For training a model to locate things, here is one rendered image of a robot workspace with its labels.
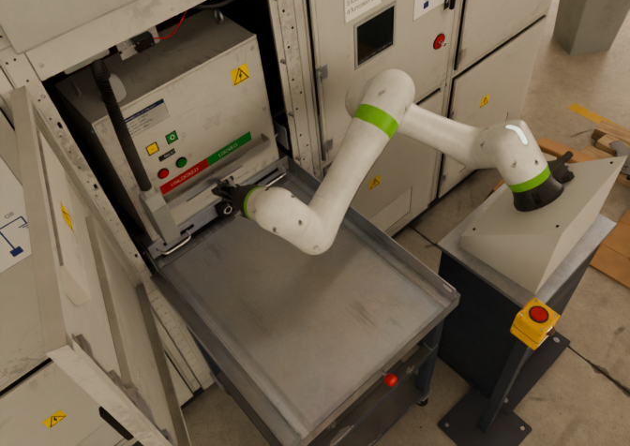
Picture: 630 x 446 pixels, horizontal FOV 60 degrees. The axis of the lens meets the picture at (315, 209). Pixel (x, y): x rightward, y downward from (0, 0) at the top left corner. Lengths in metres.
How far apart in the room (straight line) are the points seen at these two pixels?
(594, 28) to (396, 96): 2.61
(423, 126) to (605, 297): 1.40
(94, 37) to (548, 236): 1.19
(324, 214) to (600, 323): 1.63
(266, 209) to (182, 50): 0.52
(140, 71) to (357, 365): 0.95
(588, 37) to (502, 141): 2.38
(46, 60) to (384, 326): 1.03
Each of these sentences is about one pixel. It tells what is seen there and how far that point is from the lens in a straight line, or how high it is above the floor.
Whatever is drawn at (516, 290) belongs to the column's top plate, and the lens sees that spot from 1.77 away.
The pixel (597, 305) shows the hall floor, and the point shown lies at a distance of 2.74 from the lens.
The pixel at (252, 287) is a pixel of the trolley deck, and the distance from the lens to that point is 1.64.
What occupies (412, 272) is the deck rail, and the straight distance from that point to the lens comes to 1.63.
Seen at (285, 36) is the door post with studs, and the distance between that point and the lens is 1.56.
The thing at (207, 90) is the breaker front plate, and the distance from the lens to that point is 1.53.
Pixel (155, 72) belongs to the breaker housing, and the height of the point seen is 1.39.
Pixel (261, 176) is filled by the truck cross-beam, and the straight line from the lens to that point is 1.82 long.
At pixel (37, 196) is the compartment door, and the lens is 1.00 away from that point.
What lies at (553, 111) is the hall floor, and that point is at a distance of 3.54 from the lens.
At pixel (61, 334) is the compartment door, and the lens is 0.82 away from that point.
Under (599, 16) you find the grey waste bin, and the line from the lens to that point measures 3.88.
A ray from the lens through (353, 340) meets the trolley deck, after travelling 1.52.
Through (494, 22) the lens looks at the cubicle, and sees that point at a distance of 2.38.
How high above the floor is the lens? 2.22
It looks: 50 degrees down
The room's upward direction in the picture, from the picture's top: 7 degrees counter-clockwise
